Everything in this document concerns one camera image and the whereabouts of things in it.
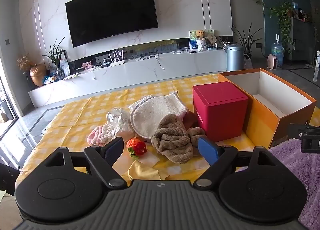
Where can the round hand fan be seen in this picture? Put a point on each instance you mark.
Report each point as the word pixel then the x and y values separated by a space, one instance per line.
pixel 212 38

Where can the purple fluffy blanket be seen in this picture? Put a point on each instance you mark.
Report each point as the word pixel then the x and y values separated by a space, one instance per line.
pixel 300 170

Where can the orange crochet strawberry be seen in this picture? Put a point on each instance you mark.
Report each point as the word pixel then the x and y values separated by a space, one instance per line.
pixel 136 148

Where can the red square box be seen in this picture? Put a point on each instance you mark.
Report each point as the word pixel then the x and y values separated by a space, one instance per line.
pixel 220 112

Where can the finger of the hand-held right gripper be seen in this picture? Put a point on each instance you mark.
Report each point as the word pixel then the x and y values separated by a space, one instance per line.
pixel 295 132

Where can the green picture board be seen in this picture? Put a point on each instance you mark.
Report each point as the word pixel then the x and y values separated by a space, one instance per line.
pixel 192 40

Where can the grey cabinet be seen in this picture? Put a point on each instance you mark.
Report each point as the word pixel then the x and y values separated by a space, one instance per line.
pixel 302 40

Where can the black wall television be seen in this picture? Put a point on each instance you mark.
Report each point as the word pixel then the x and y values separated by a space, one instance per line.
pixel 110 12

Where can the brown fluffy towel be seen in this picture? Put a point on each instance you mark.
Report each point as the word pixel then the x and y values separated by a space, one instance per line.
pixel 175 140

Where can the clear plastic bag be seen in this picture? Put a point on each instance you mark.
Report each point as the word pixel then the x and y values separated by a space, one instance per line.
pixel 120 120

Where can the pink space heater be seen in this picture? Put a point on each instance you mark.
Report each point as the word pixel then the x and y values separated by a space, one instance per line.
pixel 272 62

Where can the dried flower bunch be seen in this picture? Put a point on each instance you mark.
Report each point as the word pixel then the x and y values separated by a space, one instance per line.
pixel 23 62

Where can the long-leaf plant in woven basket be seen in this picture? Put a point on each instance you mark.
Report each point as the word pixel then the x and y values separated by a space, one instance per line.
pixel 246 42

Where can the teddy bear in white basket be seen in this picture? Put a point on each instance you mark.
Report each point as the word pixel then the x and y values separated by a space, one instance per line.
pixel 200 38

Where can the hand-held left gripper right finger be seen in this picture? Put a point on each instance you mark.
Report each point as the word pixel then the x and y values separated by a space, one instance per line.
pixel 207 151

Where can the trailing pothos plant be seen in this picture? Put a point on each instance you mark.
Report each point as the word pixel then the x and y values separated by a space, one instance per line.
pixel 283 17

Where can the silver trash can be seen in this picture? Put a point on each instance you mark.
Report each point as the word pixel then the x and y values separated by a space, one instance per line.
pixel 234 57

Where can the blue snack packets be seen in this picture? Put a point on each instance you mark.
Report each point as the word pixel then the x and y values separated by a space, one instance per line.
pixel 51 78

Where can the pink white crochet pouch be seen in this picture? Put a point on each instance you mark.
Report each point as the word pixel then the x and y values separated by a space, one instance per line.
pixel 100 136

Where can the small pink photo frame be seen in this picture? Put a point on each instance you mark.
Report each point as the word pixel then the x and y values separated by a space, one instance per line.
pixel 86 65

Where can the white leaning sign board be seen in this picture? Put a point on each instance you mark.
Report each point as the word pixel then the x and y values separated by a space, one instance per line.
pixel 317 67

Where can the yellow cleaning cloth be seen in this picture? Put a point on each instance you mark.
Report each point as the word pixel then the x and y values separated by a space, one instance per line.
pixel 140 172

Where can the yellow checked tablecloth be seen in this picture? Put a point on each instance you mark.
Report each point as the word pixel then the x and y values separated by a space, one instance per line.
pixel 82 115

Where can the white paper bag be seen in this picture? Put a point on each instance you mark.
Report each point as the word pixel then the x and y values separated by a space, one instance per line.
pixel 65 67

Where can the green plant in glass vase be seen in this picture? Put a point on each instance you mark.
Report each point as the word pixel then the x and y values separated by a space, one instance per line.
pixel 58 56

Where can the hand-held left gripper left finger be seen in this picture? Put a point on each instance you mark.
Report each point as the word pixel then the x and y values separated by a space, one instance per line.
pixel 113 148

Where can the white antenna router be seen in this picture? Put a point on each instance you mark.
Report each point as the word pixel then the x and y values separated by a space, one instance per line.
pixel 117 63

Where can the white terry cloth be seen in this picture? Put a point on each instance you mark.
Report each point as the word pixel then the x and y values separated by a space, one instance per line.
pixel 155 112

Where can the white marble television console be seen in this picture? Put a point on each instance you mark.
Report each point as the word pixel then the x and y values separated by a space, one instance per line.
pixel 130 75

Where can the orange cardboard box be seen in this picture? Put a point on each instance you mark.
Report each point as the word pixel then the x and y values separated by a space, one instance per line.
pixel 265 120

